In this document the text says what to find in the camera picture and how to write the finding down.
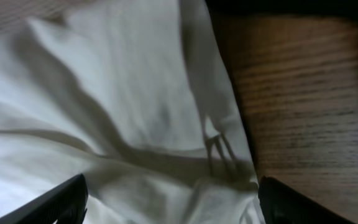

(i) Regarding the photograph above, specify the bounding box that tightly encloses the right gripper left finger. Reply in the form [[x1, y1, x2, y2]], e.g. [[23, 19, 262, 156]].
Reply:
[[0, 174, 88, 224]]

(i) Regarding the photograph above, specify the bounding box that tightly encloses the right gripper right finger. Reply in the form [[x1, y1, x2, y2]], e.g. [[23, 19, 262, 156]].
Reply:
[[258, 177, 353, 224]]

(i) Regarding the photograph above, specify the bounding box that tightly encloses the white t-shirt black print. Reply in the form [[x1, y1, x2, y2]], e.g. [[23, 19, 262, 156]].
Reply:
[[0, 1, 264, 223]]

